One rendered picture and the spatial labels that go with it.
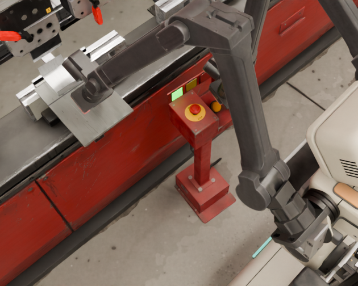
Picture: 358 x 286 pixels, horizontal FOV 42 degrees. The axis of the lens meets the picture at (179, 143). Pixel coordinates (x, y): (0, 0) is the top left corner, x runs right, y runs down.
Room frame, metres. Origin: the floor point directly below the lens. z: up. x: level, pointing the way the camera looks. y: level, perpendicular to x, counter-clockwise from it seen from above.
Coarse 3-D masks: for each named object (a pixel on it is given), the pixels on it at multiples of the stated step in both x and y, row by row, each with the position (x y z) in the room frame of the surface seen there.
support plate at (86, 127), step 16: (48, 96) 0.82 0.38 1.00; (64, 96) 0.81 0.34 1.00; (112, 96) 0.80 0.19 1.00; (64, 112) 0.76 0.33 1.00; (80, 112) 0.75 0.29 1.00; (96, 112) 0.75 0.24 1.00; (112, 112) 0.74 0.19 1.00; (128, 112) 0.74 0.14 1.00; (80, 128) 0.70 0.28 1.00; (96, 128) 0.69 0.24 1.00
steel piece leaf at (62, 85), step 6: (60, 66) 0.93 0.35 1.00; (54, 72) 0.91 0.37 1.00; (60, 72) 0.90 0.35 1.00; (66, 72) 0.90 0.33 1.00; (48, 78) 0.88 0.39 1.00; (54, 78) 0.88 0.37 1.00; (60, 78) 0.88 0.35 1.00; (66, 78) 0.88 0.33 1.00; (72, 78) 0.88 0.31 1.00; (54, 84) 0.86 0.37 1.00; (60, 84) 0.86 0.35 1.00; (66, 84) 0.86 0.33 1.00; (72, 84) 0.85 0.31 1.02; (54, 90) 0.84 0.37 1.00; (60, 90) 0.82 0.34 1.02; (66, 90) 0.83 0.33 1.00
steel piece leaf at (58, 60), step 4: (56, 56) 0.94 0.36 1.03; (60, 56) 0.95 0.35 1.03; (52, 60) 0.93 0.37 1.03; (56, 60) 0.94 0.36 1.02; (60, 60) 0.94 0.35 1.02; (44, 64) 0.91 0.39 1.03; (48, 64) 0.92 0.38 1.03; (52, 64) 0.92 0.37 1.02; (56, 64) 0.93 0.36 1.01; (60, 64) 0.93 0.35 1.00; (40, 68) 0.90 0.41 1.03; (44, 68) 0.91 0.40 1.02; (48, 68) 0.91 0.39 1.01; (52, 68) 0.92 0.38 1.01; (40, 72) 0.90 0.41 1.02; (44, 72) 0.90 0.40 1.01; (48, 72) 0.91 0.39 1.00
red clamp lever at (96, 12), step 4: (92, 0) 0.95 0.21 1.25; (96, 0) 0.95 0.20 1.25; (92, 4) 0.96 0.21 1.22; (96, 4) 0.94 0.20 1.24; (92, 8) 0.96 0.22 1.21; (96, 8) 0.95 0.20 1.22; (96, 12) 0.94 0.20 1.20; (100, 12) 0.95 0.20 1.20; (96, 16) 0.94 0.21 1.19; (100, 16) 0.95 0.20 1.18; (96, 20) 0.95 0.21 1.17; (100, 20) 0.95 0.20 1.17
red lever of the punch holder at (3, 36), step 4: (0, 32) 0.80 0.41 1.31; (4, 32) 0.80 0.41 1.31; (8, 32) 0.81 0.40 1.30; (12, 32) 0.81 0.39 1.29; (16, 32) 0.82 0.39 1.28; (24, 32) 0.83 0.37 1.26; (0, 36) 0.78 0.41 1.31; (4, 36) 0.79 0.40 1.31; (8, 36) 0.79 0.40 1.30; (12, 36) 0.80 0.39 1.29; (16, 36) 0.80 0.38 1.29; (20, 36) 0.81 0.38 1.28; (24, 36) 0.82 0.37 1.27; (28, 36) 0.82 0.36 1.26; (4, 40) 0.79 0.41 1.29; (8, 40) 0.79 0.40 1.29; (12, 40) 0.79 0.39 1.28; (16, 40) 0.80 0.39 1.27; (28, 40) 0.81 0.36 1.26; (32, 40) 0.82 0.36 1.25
